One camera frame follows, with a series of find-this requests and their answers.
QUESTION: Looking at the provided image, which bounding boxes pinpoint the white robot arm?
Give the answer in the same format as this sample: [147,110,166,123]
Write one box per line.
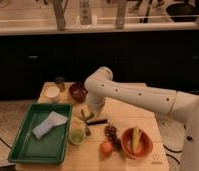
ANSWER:
[85,67,199,171]

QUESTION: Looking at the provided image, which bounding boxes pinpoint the white small cup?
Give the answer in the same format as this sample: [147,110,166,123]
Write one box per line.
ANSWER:
[45,86,60,103]

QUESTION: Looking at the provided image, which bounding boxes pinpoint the dark red bowl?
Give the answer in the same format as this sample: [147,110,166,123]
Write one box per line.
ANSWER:
[69,82,87,102]

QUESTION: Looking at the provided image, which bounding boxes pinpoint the small brush tool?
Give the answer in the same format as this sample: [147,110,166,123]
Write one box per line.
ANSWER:
[84,125,91,136]

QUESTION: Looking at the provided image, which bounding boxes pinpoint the purple grape bunch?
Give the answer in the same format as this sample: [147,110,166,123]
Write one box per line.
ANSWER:
[104,124,122,151]

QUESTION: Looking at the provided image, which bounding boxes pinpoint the blue grey sponge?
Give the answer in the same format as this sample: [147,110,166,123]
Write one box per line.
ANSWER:
[32,111,68,139]

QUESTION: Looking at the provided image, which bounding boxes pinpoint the orange fruit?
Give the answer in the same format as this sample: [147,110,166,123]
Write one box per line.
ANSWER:
[100,141,114,156]

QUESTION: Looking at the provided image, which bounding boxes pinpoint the orange bowl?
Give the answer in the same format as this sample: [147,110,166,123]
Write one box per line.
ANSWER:
[121,127,153,160]

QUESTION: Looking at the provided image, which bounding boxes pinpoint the green plastic tray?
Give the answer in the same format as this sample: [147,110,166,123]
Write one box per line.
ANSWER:
[8,103,72,164]

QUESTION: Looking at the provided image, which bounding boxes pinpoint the black handled knife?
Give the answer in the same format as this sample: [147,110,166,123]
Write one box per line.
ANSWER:
[87,118,108,126]

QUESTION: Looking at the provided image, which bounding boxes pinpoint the black floor cable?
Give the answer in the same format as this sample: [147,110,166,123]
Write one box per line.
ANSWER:
[162,124,187,171]

